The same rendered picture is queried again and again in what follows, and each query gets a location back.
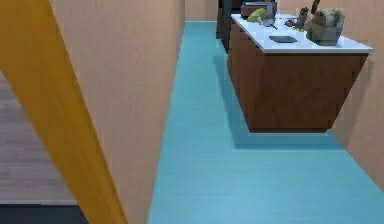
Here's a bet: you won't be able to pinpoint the grey pan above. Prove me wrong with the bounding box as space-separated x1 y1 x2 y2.
261 17 279 31

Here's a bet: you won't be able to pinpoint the brown counter with white top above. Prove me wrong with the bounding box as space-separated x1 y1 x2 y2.
227 13 375 134

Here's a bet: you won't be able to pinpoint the green lettuce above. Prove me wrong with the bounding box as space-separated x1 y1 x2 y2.
246 7 268 24

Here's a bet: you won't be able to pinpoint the dark flat tablet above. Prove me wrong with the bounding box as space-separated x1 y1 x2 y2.
268 35 299 44

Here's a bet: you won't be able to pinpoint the black fridge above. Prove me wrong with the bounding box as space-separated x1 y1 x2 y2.
215 0 243 54

